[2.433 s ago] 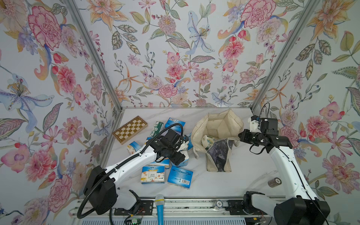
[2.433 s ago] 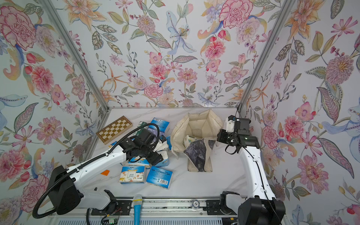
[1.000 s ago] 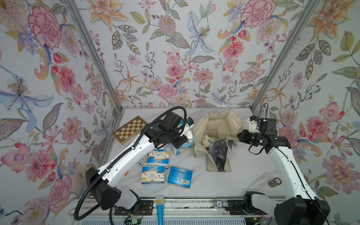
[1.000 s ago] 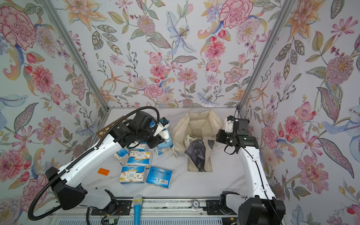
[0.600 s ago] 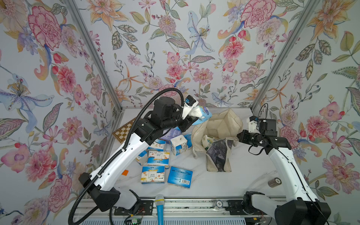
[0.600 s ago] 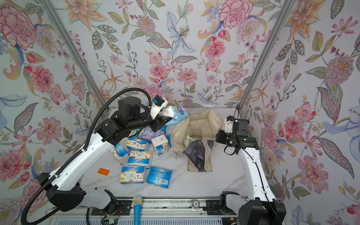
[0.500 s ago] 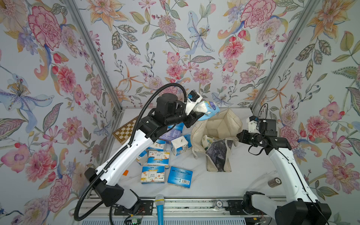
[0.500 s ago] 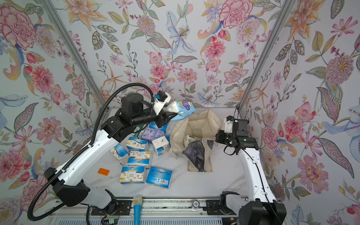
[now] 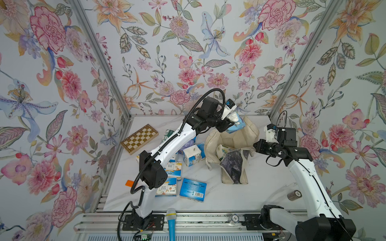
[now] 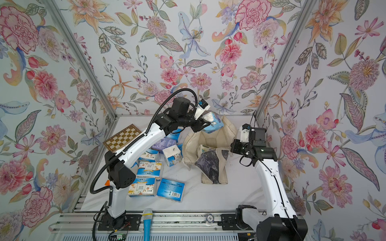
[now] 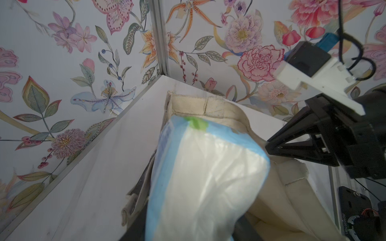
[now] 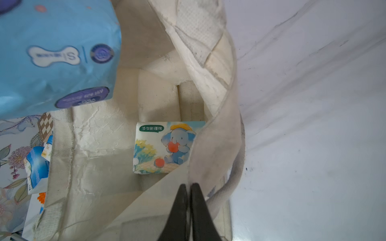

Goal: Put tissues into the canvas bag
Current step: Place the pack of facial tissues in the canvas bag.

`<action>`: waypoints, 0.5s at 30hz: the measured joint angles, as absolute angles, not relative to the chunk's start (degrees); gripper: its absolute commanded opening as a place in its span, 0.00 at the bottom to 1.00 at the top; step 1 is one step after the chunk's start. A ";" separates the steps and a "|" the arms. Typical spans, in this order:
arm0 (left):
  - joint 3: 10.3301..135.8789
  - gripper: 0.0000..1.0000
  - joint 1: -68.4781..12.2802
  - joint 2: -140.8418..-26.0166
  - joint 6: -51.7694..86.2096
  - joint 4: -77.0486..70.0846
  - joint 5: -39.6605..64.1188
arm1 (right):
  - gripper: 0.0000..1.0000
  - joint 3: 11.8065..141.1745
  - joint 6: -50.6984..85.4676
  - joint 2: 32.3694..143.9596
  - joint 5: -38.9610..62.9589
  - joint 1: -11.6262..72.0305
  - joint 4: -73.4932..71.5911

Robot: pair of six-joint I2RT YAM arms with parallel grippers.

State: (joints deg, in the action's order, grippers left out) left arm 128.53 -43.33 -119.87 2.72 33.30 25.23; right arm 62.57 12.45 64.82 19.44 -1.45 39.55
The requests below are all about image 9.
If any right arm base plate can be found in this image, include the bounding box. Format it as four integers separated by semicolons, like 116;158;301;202
241;214;264;231

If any small white tissue pack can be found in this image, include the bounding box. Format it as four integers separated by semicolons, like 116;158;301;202
226;112;246;134

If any brown cylinder roll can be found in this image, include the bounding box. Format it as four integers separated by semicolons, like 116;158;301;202
287;190;302;201

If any purple tissue pack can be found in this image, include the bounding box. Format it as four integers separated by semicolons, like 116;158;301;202
179;138;196;153

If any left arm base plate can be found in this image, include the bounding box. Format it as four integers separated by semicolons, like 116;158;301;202
122;214;165;231

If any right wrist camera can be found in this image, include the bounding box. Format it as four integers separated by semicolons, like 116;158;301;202
264;124;277;143

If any orange white tissue pack middle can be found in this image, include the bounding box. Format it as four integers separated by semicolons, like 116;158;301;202
164;162;183;180

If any orange tag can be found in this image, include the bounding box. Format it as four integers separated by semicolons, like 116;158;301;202
125;180;134;187

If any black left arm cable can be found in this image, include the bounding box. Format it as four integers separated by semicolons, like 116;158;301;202
117;88;226;241

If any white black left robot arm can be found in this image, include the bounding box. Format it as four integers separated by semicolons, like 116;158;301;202
130;96;236;219

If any beige canvas tote bag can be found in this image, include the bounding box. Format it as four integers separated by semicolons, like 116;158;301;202
205;116;259;185

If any blue tissue pack front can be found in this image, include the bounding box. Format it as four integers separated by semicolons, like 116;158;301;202
180;178;207;202

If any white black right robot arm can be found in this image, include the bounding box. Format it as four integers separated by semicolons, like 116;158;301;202
253;124;356;241

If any green tissue pack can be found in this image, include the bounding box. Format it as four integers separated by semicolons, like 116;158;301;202
162;129;174;142

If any wooden chessboard box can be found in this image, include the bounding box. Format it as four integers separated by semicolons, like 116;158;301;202
120;124;159;155

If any white blue tissue cube pack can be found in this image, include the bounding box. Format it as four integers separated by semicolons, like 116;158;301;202
183;145;202;167

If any silver round knob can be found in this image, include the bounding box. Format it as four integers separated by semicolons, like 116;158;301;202
228;213;240;226

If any aluminium front rail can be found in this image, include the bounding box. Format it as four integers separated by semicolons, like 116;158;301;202
74;211;287;234

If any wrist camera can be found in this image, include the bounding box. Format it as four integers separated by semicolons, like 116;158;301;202
221;99;236;120
264;124;277;143

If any blue microphone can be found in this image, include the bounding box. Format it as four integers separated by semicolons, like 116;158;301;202
166;208;177;241

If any cartoon print tissue pack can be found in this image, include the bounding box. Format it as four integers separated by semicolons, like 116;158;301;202
216;144;236;162

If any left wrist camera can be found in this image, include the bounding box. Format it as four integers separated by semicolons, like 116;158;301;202
221;99;236;120

